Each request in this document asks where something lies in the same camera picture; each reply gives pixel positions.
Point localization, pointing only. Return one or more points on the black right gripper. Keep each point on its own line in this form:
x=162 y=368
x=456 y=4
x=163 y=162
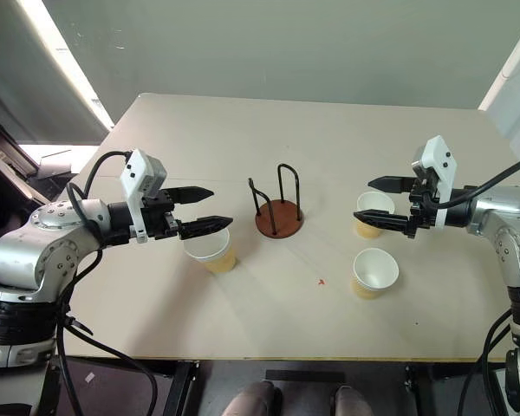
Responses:
x=421 y=203

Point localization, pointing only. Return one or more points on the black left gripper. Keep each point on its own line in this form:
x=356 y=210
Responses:
x=158 y=214

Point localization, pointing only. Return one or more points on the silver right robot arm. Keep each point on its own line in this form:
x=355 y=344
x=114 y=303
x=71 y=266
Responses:
x=509 y=236

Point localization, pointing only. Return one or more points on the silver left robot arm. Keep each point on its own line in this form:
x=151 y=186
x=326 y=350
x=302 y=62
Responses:
x=34 y=251

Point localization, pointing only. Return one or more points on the yellow paper cup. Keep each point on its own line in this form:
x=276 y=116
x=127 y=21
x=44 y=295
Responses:
x=212 y=253
x=375 y=273
x=372 y=207

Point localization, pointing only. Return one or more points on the dark furniture with equipment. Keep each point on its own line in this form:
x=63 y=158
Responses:
x=8 y=169

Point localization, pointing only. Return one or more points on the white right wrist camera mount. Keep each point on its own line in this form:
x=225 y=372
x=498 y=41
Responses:
x=438 y=167

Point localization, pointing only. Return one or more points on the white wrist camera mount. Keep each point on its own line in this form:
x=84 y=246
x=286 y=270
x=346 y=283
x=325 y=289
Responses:
x=438 y=167
x=135 y=175

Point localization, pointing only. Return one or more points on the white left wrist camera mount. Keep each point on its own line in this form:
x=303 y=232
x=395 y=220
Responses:
x=135 y=175

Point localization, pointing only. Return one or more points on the black table frame leg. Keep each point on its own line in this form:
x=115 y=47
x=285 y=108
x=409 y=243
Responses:
x=180 y=388
x=418 y=390

